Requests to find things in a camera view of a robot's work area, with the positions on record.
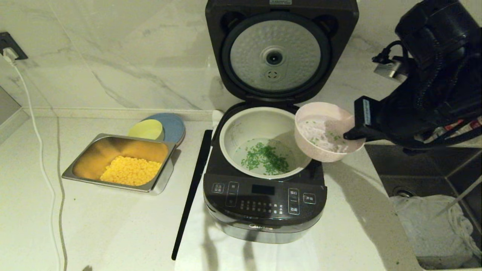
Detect pink bowl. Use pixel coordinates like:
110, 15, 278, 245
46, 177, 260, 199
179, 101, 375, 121
294, 102, 366, 163

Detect black rice cooker lid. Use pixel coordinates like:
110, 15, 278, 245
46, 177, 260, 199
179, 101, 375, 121
205, 0, 360, 105

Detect white inner pot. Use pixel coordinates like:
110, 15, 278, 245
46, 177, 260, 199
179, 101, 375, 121
219, 107, 313, 180

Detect black rice cooker base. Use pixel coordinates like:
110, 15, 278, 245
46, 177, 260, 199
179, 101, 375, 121
203, 100, 328, 244

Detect metal sink drain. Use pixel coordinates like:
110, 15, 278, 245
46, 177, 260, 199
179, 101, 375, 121
392, 186, 415, 198

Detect orange bottle with red label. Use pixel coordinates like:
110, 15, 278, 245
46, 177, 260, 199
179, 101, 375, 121
424, 120, 464, 144

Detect clear bottle with red label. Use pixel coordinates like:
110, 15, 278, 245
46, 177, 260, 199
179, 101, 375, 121
444, 117, 482, 140

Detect grey white dish cloth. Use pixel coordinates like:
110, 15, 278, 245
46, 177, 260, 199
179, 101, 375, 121
390, 195, 482, 261

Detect long black flat strip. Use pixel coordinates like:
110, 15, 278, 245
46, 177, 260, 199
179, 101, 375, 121
171, 129, 214, 261

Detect blue plate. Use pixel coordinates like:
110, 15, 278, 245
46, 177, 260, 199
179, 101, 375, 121
142, 113, 186, 147

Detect pale yellow plate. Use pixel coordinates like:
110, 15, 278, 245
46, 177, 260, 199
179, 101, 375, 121
127, 119, 165, 142

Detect yellow corn kernels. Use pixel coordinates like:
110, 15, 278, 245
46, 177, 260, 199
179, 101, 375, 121
99, 156, 162, 187

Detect stainless steel food pan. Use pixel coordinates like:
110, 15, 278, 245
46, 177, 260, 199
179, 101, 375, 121
61, 133, 178, 195

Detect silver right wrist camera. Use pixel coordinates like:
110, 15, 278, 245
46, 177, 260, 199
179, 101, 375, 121
372, 41, 410, 82

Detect white power cable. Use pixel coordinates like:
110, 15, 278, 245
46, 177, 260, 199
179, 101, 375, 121
10, 60, 63, 271

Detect black wall socket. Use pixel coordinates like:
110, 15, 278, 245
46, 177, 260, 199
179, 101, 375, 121
0, 32, 28, 61

